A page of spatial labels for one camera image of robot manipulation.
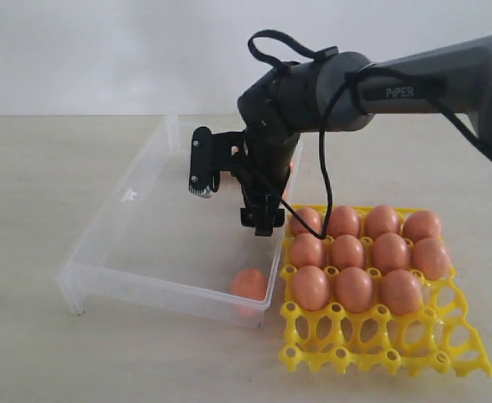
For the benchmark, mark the brown egg front right corner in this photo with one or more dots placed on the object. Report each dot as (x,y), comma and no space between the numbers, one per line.
(250,284)

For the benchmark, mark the clear plastic bin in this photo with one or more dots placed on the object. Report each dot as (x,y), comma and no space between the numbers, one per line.
(154,243)

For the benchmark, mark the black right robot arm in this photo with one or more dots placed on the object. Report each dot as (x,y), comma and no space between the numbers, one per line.
(335,91)

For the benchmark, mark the brown egg column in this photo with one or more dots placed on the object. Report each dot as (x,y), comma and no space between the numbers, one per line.
(286,192)
(390,252)
(401,292)
(431,257)

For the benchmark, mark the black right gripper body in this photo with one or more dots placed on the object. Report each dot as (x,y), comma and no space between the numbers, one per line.
(268,170)

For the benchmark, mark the yellow plastic egg tray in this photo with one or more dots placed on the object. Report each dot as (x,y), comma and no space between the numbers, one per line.
(438,336)

